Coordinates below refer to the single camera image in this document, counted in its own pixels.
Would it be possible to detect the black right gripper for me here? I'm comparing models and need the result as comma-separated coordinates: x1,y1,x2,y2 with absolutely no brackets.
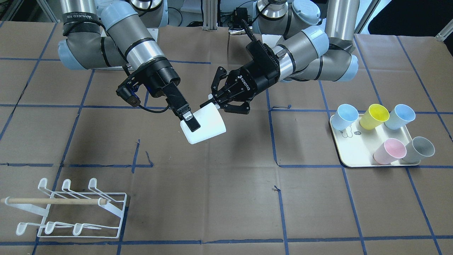
129,58,200,132

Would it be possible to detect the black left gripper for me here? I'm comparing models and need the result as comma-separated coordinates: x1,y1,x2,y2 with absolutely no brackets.
200,41,280,114

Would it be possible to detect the white plastic cup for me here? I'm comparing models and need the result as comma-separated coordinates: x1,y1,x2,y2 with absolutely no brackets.
180,103,226,144

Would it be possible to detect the light blue plastic cup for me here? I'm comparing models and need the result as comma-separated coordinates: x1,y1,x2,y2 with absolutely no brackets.
331,104,359,131

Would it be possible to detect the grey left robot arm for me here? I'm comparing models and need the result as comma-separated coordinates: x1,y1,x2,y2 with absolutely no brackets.
200,0,360,114

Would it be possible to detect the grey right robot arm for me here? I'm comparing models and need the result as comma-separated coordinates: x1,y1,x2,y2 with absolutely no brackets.
58,0,200,132

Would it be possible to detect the yellow plastic cup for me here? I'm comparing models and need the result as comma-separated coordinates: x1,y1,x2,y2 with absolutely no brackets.
359,104,390,130

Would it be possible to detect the pink plastic cup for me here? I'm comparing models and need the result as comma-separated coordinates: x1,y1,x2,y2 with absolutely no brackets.
373,138,407,165

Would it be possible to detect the grey plastic cup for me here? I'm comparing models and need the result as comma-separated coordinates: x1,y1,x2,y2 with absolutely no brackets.
402,137,435,164

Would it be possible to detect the black usb hub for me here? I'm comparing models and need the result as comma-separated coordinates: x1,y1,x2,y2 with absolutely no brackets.
227,7,248,29

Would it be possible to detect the cream bunny tray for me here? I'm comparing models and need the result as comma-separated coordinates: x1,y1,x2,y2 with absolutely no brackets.
331,114,412,168

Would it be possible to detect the aluminium frame beam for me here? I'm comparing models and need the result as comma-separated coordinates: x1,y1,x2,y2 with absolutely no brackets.
201,0,220,31

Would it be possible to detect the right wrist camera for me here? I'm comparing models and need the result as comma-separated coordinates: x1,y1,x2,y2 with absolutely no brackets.
115,77,141,107

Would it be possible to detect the white wire cup rack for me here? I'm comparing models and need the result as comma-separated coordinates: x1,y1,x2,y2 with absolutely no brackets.
1,178,128,239

